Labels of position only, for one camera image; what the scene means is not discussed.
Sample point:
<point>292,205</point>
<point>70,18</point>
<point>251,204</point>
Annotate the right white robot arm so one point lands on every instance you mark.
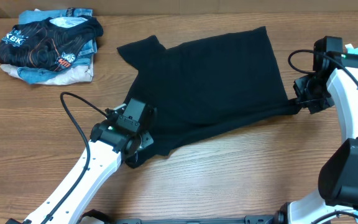
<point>333,82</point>

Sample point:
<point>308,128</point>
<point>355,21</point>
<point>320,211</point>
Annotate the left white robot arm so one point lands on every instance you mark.
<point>103,155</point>

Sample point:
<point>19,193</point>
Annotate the folded blue denim garment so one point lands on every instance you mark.
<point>64,18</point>

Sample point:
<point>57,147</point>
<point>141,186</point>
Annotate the black orange patterned shirt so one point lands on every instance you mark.
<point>42,44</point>

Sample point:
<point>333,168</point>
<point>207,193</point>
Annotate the folded cream white garment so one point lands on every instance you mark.
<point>76,74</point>

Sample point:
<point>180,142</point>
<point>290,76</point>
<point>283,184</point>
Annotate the black t-shirt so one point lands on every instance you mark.
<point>205,87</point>

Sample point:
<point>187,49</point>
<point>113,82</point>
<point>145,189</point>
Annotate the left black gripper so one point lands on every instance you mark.
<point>147,139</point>

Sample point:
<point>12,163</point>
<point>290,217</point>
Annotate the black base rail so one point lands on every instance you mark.
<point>248,219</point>

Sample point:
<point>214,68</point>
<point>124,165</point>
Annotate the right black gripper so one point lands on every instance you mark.
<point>327,101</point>

